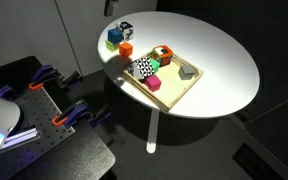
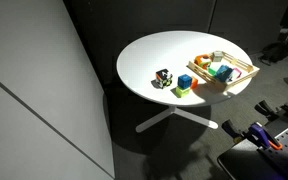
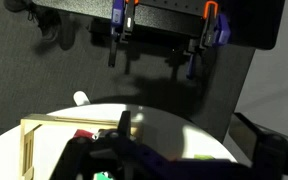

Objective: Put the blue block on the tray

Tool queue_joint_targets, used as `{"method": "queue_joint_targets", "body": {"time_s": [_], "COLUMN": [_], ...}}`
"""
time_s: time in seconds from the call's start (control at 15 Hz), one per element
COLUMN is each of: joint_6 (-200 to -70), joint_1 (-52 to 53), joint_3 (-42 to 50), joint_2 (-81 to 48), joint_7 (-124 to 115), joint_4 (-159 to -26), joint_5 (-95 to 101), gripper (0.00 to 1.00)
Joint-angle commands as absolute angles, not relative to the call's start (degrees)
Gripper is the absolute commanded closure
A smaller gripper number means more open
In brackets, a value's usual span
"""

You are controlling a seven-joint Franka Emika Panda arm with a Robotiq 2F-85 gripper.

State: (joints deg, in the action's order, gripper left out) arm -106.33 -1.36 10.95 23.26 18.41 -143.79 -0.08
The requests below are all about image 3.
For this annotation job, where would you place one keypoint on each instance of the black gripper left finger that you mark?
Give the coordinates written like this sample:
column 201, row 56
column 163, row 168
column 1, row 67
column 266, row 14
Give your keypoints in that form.
column 123, row 123

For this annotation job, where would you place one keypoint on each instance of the blue black bar clamp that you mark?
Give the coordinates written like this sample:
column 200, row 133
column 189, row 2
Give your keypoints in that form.
column 118, row 16
column 221, row 30

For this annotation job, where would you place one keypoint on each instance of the light wooden tray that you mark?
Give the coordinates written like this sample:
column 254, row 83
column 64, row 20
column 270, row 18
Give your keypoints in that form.
column 29, row 146

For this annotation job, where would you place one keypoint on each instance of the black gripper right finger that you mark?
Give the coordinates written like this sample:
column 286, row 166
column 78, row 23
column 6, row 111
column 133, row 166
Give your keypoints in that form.
column 267, row 150

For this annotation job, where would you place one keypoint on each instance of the black shoe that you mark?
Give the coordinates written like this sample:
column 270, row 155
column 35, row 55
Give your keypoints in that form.
column 15, row 4
column 54, row 28

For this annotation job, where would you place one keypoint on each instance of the small white object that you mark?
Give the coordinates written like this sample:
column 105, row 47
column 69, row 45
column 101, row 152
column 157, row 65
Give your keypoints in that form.
column 80, row 98

